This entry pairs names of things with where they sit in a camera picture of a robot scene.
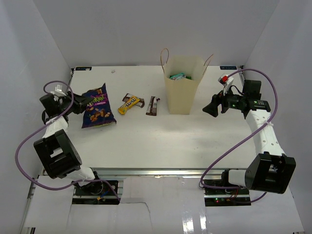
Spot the brown chocolate bar wrapper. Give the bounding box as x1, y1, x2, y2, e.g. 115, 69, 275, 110
122, 93, 145, 108

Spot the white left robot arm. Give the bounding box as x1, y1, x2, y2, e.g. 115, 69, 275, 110
34, 91, 103, 195

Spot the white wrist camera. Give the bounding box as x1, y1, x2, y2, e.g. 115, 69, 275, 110
218, 75, 234, 96
48, 84, 66, 99

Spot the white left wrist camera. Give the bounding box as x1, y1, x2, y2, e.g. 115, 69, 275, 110
48, 84, 66, 99

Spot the left blue table label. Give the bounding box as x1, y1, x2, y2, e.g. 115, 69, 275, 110
75, 66, 92, 71

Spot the blue table label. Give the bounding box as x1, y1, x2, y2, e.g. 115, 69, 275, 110
219, 66, 237, 70
75, 66, 92, 71

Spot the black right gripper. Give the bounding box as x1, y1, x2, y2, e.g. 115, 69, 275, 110
203, 85, 246, 117

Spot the right blue table label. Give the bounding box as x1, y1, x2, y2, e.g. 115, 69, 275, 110
219, 66, 237, 70

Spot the yellow M&M's packet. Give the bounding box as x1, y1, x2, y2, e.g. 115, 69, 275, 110
118, 96, 140, 115

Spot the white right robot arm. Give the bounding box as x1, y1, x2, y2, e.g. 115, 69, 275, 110
203, 76, 296, 195

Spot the brown Hershey's chocolate bar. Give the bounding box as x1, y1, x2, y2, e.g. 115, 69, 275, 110
146, 96, 160, 116

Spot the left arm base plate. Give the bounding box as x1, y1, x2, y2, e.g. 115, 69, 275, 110
74, 180, 118, 199

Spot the beige paper bag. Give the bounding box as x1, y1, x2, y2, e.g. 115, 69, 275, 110
160, 48, 213, 115

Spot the aluminium front rail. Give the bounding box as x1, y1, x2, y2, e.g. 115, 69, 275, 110
43, 168, 249, 178

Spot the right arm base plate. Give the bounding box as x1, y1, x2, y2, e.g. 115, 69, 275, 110
199, 170, 252, 207

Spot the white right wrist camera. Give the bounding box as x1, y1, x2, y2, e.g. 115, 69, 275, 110
218, 75, 234, 96

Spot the teal Fox's candy bag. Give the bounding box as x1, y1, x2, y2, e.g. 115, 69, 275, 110
169, 73, 186, 80

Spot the dark purple nut snack bag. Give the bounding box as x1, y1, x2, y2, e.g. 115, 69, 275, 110
82, 83, 117, 129

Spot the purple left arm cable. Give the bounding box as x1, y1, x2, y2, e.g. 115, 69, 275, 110
15, 81, 120, 203

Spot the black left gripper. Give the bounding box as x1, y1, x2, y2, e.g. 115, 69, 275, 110
58, 90, 94, 115

